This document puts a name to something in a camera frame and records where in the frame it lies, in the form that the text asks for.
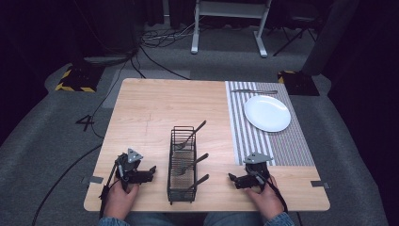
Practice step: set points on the grey tape strip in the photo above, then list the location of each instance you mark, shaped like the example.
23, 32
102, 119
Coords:
96, 179
320, 184

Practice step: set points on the grey striped placemat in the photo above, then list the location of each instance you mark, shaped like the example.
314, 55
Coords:
291, 147

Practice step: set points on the dark slanted post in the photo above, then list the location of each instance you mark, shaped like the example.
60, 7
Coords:
332, 34

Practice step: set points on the person's left hand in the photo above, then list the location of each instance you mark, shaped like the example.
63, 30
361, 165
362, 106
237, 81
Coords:
120, 197

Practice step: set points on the white round plate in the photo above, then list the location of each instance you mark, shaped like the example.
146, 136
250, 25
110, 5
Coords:
267, 113

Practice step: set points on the metal table knife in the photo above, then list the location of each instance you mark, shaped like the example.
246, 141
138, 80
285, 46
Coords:
254, 91

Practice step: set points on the black yellow striped stand base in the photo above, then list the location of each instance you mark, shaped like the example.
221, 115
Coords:
298, 83
80, 78

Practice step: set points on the black tripod stand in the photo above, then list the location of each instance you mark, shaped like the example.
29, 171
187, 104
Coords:
295, 34

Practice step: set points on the white metal desk frame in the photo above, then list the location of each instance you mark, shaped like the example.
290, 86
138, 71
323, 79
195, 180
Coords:
232, 9

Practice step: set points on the person's right hand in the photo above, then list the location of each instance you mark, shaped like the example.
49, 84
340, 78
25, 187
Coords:
266, 199

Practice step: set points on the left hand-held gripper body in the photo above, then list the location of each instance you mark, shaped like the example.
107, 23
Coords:
130, 163

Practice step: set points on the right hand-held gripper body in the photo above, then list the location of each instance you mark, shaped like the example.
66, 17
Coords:
258, 171

